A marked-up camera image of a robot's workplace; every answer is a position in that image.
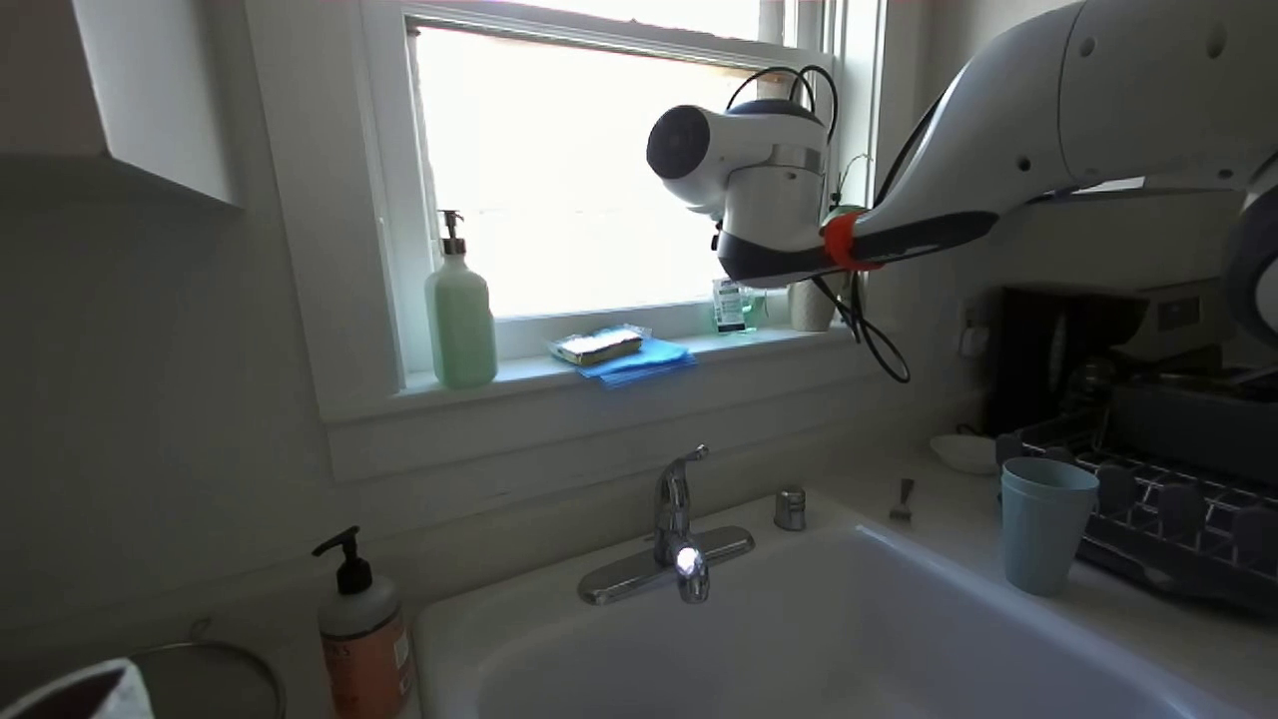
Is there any white kitchen sink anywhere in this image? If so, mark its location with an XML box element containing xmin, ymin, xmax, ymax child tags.
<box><xmin>411</xmin><ymin>488</ymin><xmax>1278</xmax><ymax>719</ymax></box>

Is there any small white dish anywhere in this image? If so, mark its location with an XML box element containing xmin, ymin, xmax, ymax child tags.
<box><xmin>926</xmin><ymin>427</ymin><xmax>1001</xmax><ymax>479</ymax></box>

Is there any white wall cabinet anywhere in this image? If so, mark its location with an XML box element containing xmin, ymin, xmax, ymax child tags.
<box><xmin>0</xmin><ymin>0</ymin><xmax>241</xmax><ymax>206</ymax></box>

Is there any white window frame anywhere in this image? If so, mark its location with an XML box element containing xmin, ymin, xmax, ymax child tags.
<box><xmin>236</xmin><ymin>0</ymin><xmax>933</xmax><ymax>488</ymax></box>

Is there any blue sponge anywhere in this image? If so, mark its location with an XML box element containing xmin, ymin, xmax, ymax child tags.
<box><xmin>580</xmin><ymin>340</ymin><xmax>696</xmax><ymax>388</ymax></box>

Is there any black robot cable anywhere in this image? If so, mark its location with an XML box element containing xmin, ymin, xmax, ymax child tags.
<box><xmin>723</xmin><ymin>58</ymin><xmax>917</xmax><ymax>388</ymax></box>

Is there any grey sponge stack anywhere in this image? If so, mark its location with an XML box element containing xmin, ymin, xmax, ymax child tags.
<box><xmin>548</xmin><ymin>322</ymin><xmax>647</xmax><ymax>370</ymax></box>

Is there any black coffee maker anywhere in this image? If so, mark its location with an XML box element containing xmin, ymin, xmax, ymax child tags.
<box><xmin>978</xmin><ymin>285</ymin><xmax>1154</xmax><ymax>440</ymax></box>

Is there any tall green pump soap bottle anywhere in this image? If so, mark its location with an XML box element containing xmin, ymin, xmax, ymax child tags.
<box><xmin>422</xmin><ymin>206</ymin><xmax>500</xmax><ymax>390</ymax></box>

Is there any orange soap bottle black pump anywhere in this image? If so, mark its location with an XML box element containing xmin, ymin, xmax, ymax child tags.
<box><xmin>309</xmin><ymin>523</ymin><xmax>414</xmax><ymax>719</ymax></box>

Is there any pale blue plastic cup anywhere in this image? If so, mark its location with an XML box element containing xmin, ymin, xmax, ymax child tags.
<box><xmin>1000</xmin><ymin>456</ymin><xmax>1101</xmax><ymax>597</ymax></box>

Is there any chrome sink faucet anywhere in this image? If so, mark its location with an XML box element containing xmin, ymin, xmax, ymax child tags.
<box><xmin>576</xmin><ymin>440</ymin><xmax>759</xmax><ymax>609</ymax></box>

